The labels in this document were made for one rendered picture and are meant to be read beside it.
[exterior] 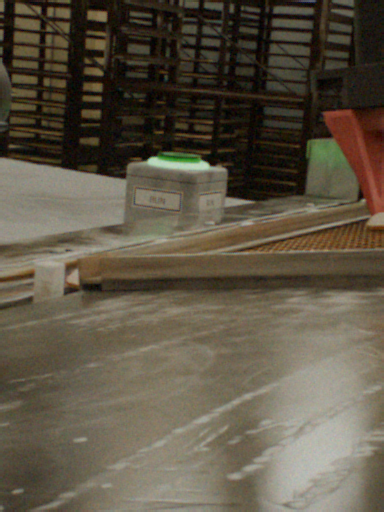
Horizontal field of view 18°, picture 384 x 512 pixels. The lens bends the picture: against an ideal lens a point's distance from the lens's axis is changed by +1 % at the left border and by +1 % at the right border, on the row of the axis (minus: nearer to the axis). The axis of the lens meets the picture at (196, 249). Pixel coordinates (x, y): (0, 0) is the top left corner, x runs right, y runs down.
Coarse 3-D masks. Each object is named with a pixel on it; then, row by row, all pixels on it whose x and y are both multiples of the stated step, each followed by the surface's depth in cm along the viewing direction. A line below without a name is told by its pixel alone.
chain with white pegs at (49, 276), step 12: (156, 240) 82; (36, 264) 70; (48, 264) 70; (60, 264) 70; (36, 276) 70; (48, 276) 70; (60, 276) 70; (36, 288) 70; (48, 288) 70; (60, 288) 70
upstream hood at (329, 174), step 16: (320, 144) 127; (336, 144) 126; (320, 160) 127; (336, 160) 127; (320, 176) 127; (336, 176) 127; (352, 176) 126; (320, 192) 128; (336, 192) 127; (352, 192) 126
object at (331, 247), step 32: (256, 224) 72; (288, 224) 76; (320, 224) 81; (352, 224) 84; (96, 256) 56; (128, 256) 54; (160, 256) 53; (192, 256) 52; (224, 256) 52; (256, 256) 51; (288, 256) 50; (320, 256) 50; (352, 256) 49; (128, 288) 54; (160, 288) 53; (192, 288) 52
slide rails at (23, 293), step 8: (64, 280) 76; (8, 288) 72; (16, 288) 72; (24, 288) 72; (32, 288) 73; (64, 288) 74; (72, 288) 74; (0, 296) 70; (8, 296) 70; (16, 296) 70; (24, 296) 70; (32, 296) 71; (0, 304) 68; (8, 304) 69; (16, 304) 69
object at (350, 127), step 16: (336, 112) 78; (352, 112) 78; (368, 112) 80; (336, 128) 78; (352, 128) 78; (368, 128) 80; (352, 144) 78; (368, 144) 82; (352, 160) 79; (368, 160) 79; (368, 176) 79; (368, 192) 79; (368, 208) 80
